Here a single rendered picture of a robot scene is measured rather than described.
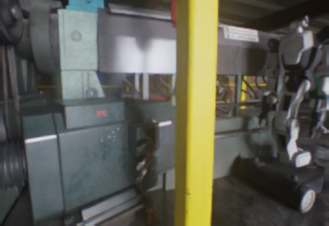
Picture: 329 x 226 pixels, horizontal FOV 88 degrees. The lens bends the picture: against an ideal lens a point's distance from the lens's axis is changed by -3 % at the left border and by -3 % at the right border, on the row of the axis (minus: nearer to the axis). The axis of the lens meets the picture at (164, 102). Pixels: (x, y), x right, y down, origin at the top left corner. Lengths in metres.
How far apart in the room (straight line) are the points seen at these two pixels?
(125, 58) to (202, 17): 0.95
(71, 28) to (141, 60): 0.54
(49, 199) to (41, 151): 0.19
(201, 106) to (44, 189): 0.63
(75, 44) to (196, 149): 1.17
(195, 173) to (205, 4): 0.51
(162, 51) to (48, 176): 1.15
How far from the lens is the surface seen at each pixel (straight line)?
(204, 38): 0.56
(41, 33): 1.39
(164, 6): 2.50
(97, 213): 0.93
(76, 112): 0.75
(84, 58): 1.45
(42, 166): 0.78
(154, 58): 1.49
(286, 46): 1.85
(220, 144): 1.86
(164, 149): 1.02
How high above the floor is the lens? 0.96
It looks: 7 degrees down
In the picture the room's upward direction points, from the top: straight up
